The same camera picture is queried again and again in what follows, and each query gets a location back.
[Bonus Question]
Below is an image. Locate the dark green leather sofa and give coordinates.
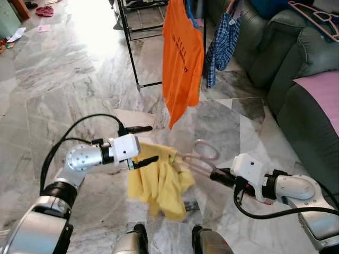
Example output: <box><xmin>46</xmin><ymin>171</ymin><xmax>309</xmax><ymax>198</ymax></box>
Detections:
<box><xmin>275</xmin><ymin>74</ymin><xmax>339</xmax><ymax>196</ymax></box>

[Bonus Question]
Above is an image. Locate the dark pink floor cloth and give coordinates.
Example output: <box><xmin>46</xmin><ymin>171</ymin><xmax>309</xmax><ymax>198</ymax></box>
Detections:
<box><xmin>35</xmin><ymin>5</ymin><xmax>55</xmax><ymax>17</ymax></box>

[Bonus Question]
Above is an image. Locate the green laundry basket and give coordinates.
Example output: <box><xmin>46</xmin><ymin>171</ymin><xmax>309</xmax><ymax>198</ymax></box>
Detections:
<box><xmin>0</xmin><ymin>0</ymin><xmax>22</xmax><ymax>39</ymax></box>

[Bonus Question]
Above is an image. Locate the black metal drying rack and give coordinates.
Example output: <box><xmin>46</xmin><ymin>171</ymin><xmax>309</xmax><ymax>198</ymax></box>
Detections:
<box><xmin>114</xmin><ymin>0</ymin><xmax>210</xmax><ymax>92</ymax></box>

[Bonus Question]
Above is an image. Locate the white paper sheet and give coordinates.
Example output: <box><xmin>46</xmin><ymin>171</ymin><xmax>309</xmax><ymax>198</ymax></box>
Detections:
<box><xmin>6</xmin><ymin>28</ymin><xmax>26</xmax><ymax>43</ymax></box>

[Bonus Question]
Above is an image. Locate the left robot leg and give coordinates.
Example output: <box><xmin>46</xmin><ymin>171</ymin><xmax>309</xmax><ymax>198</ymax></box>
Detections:
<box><xmin>112</xmin><ymin>223</ymin><xmax>149</xmax><ymax>254</ymax></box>

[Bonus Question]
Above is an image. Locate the pink sofa cover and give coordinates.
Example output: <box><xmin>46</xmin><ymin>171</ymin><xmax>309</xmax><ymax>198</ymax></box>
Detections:
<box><xmin>293</xmin><ymin>70</ymin><xmax>339</xmax><ymax>135</ymax></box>

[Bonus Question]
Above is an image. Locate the yellow garment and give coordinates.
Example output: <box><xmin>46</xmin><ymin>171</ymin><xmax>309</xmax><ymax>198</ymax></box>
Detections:
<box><xmin>127</xmin><ymin>142</ymin><xmax>195</xmax><ymax>221</ymax></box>

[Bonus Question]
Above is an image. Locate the orange shirt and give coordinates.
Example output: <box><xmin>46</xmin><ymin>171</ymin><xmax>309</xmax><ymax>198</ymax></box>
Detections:
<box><xmin>162</xmin><ymin>0</ymin><xmax>206</xmax><ymax>130</ymax></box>

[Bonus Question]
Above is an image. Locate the pink plastic hanger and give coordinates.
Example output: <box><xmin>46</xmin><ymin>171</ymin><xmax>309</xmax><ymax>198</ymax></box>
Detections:
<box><xmin>225</xmin><ymin>0</ymin><xmax>239</xmax><ymax>16</ymax></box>
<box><xmin>175</xmin><ymin>139</ymin><xmax>220</xmax><ymax>178</ymax></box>
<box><xmin>288</xmin><ymin>1</ymin><xmax>339</xmax><ymax>42</ymax></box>

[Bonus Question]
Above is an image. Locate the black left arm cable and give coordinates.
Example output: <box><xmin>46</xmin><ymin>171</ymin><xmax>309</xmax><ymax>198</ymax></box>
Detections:
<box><xmin>40</xmin><ymin>114</ymin><xmax>128</xmax><ymax>194</ymax></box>

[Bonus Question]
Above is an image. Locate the blue plaid shirt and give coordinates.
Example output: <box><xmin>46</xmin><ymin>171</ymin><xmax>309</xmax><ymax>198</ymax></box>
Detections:
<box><xmin>203</xmin><ymin>12</ymin><xmax>242</xmax><ymax>89</ymax></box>

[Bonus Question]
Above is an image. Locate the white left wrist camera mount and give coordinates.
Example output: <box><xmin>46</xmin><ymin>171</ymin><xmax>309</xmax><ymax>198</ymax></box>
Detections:
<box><xmin>109</xmin><ymin>134</ymin><xmax>141</xmax><ymax>165</ymax></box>

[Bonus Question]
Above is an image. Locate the brown wooden post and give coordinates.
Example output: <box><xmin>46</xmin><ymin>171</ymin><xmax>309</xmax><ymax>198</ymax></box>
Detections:
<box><xmin>10</xmin><ymin>0</ymin><xmax>31</xmax><ymax>21</ymax></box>

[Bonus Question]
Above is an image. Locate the dark green leather armchair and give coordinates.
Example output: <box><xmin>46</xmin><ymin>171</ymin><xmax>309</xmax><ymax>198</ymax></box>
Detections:
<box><xmin>233</xmin><ymin>0</ymin><xmax>339</xmax><ymax>116</ymax></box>

